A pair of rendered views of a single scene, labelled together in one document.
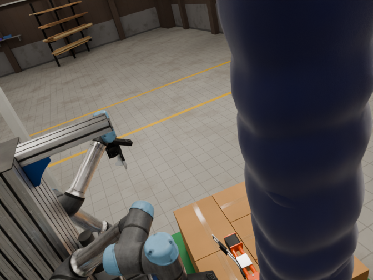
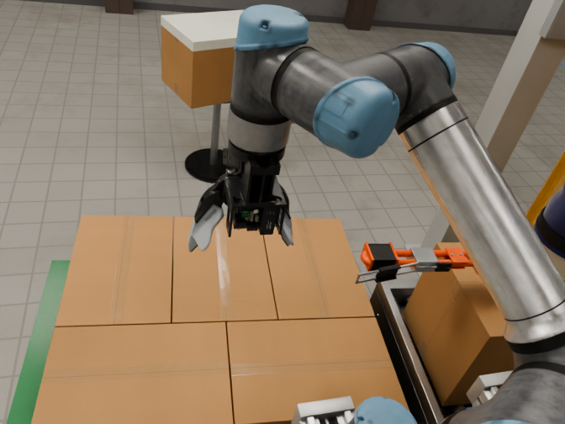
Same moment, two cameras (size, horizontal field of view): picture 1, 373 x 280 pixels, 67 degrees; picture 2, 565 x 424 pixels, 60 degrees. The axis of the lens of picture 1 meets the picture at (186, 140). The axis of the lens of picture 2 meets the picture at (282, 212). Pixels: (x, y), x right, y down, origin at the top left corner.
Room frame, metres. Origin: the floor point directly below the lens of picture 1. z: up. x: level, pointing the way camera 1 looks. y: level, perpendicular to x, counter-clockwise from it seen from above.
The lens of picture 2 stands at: (1.42, 0.93, 2.03)
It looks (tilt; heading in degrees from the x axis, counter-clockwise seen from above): 39 degrees down; 266
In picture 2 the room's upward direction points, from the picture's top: 11 degrees clockwise
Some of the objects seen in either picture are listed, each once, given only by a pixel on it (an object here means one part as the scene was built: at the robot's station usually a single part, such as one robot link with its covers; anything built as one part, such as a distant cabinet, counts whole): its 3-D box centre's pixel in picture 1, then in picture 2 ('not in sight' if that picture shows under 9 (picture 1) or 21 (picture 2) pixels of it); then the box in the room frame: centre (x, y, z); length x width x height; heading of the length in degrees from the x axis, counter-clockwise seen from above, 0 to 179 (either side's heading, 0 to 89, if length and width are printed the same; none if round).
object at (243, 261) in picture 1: (244, 263); (422, 259); (0.91, -0.13, 1.07); 0.07 x 0.07 x 0.04; 11
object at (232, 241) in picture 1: (233, 242); (379, 257); (1.04, -0.11, 1.08); 0.08 x 0.07 x 0.05; 11
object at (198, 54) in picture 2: not in sight; (220, 56); (1.76, -1.97, 0.82); 0.60 x 0.40 x 0.40; 38
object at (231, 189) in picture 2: (112, 145); (253, 182); (1.43, 0.42, 1.66); 0.09 x 0.08 x 0.12; 106
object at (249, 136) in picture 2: not in sight; (261, 125); (1.43, 0.41, 1.74); 0.08 x 0.08 x 0.05
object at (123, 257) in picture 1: (129, 253); not in sight; (0.51, 0.22, 1.82); 0.11 x 0.11 x 0.08; 77
